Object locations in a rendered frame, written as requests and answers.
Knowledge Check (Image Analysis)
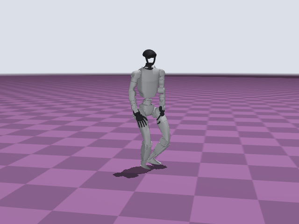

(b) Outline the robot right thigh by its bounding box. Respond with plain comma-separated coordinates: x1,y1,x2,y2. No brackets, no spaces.
133,108,152,148

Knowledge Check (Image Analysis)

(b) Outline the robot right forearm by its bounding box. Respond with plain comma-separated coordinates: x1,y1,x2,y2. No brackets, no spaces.
128,91,139,113

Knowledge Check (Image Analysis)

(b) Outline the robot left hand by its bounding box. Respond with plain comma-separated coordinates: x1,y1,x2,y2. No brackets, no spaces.
157,106,165,124

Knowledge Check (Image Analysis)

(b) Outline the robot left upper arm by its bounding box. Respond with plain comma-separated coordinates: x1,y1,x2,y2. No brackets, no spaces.
157,69,165,93

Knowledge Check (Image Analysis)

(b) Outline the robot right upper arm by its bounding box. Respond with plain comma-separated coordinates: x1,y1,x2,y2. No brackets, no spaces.
128,70,142,96

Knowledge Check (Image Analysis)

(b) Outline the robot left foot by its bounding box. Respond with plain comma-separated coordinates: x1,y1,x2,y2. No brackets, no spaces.
147,158,161,165

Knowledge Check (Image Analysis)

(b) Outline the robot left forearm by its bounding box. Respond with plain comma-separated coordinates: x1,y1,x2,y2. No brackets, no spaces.
159,88,165,110

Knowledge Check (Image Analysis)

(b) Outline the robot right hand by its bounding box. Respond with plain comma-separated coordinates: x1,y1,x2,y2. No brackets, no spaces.
133,110,148,128

